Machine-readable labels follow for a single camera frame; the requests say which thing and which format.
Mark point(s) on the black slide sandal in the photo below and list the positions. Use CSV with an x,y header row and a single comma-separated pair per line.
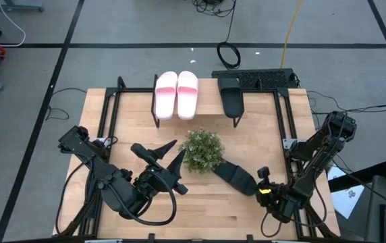
x,y
237,177
231,101

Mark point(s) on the black aluminium rig frame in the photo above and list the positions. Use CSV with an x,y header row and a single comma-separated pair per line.
x,y
132,90

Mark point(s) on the black desk beam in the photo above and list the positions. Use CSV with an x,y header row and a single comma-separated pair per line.
x,y
358,177

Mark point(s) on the grey table foot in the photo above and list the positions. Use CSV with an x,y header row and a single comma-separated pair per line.
x,y
14,6

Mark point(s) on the green potted plant black pot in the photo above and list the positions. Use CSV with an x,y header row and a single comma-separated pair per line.
x,y
201,150

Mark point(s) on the wooden shelf black legs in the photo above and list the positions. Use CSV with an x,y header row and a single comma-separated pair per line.
x,y
208,98

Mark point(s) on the black perforated computer case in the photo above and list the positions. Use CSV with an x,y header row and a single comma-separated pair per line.
x,y
270,79

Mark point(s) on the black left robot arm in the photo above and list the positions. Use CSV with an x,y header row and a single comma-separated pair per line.
x,y
112,189

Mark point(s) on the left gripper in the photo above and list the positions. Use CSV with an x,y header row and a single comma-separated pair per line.
x,y
156,179

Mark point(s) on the white paper sheet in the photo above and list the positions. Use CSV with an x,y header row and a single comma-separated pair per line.
x,y
346,200

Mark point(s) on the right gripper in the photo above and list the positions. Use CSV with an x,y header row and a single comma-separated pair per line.
x,y
269,199

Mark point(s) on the pink slide sandal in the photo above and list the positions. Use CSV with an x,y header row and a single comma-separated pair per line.
x,y
188,101
166,101

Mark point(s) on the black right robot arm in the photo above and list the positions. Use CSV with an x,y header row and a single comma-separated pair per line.
x,y
314,158

